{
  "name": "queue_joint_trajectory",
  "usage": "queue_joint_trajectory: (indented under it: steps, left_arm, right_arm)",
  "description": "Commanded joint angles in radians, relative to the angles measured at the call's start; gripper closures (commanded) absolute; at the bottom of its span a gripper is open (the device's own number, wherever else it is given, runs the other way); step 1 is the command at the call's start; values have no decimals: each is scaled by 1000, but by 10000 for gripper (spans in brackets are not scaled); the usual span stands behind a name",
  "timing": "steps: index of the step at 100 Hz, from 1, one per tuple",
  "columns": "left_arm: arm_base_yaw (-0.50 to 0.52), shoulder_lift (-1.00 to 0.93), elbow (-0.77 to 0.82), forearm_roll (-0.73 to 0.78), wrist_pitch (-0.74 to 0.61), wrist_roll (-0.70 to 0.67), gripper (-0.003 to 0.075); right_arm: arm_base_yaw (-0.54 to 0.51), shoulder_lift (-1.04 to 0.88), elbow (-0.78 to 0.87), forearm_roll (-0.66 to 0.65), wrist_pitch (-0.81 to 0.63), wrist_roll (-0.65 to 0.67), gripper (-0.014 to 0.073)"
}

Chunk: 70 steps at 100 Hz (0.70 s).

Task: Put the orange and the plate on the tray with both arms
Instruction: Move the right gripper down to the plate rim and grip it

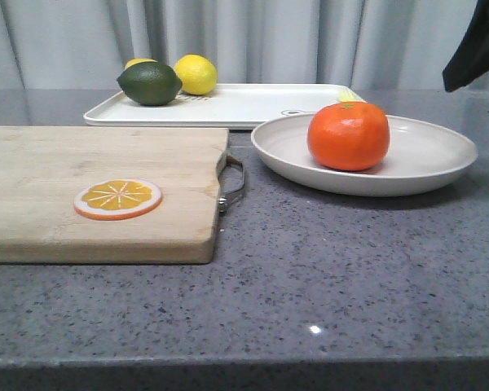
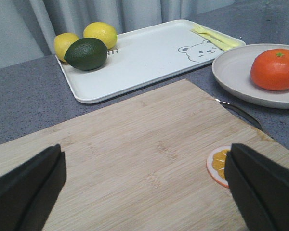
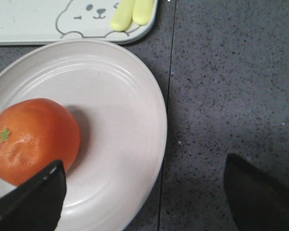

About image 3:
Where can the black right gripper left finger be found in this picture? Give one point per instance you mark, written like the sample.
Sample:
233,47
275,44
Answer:
35,205

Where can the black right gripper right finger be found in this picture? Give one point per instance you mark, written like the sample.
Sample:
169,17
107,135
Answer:
257,201

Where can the orange toy mandarin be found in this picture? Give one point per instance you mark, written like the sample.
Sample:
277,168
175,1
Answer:
33,134

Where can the beige round plate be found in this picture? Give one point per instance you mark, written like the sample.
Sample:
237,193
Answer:
121,113

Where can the white rectangular tray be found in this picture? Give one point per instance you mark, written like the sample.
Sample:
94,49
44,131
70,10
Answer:
37,22

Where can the pale yellow utensil right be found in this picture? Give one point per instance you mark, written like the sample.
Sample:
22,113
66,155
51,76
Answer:
142,11

